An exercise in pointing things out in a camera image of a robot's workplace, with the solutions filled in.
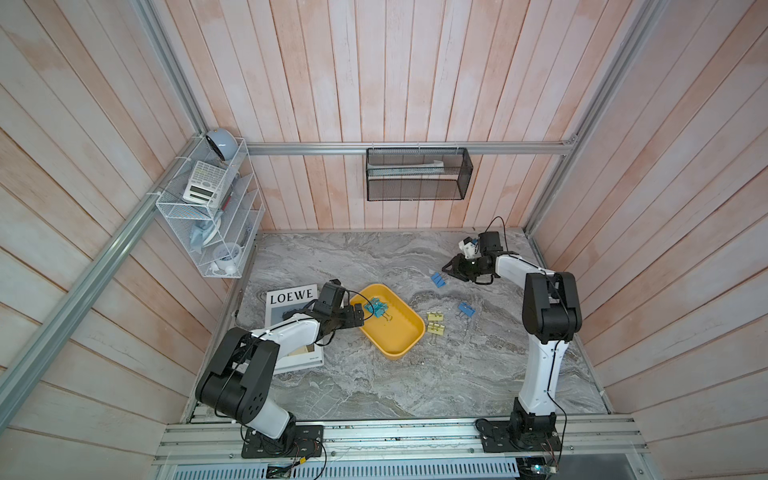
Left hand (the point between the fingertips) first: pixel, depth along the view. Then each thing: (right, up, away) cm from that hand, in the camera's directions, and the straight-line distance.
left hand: (350, 318), depth 94 cm
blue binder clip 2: (+38, +3, +3) cm, 38 cm away
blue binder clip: (+30, +11, +10) cm, 34 cm away
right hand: (+32, +16, +10) cm, 38 cm away
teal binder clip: (+9, +3, +4) cm, 10 cm away
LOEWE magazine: (-23, +5, +2) cm, 24 cm away
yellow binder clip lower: (+27, -2, -3) cm, 27 cm away
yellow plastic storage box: (+15, -5, -2) cm, 16 cm away
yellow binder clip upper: (+27, +1, -1) cm, 27 cm away
